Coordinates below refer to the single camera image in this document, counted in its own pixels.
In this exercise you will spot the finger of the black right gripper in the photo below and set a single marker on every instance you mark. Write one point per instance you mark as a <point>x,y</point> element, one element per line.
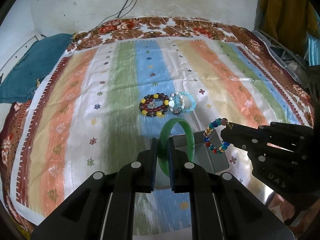
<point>247,138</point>

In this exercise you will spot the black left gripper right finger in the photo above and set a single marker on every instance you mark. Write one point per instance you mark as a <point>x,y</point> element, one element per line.
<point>188,177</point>

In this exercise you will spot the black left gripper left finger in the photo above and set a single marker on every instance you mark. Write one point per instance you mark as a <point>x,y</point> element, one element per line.
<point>135,177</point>

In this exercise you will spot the green jade bangle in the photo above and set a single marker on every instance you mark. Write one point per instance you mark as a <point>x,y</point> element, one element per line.
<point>185,140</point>

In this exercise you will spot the grey metal tray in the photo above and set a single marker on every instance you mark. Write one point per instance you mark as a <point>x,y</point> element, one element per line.
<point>211,162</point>

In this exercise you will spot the mustard yellow hanging cloth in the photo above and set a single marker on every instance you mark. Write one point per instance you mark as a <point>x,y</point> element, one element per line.
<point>289,22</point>

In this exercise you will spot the floral brown bedsheet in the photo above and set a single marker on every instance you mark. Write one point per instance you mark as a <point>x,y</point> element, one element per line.
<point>151,105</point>

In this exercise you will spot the teal quilted pillow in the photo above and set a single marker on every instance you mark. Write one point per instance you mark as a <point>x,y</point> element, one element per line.
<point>40,59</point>

